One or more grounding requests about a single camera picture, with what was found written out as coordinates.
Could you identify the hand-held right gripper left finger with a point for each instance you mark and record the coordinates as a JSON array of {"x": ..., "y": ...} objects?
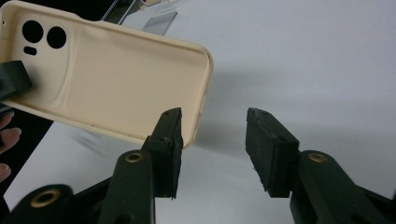
[{"x": 163, "y": 155}]

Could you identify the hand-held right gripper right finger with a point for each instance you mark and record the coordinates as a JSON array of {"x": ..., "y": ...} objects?
[{"x": 274, "y": 155}]

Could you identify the beige phone case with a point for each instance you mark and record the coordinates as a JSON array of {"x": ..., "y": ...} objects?
[{"x": 124, "y": 77}]

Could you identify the clear plastic container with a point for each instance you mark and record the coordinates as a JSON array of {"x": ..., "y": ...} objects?
[{"x": 160, "y": 21}]

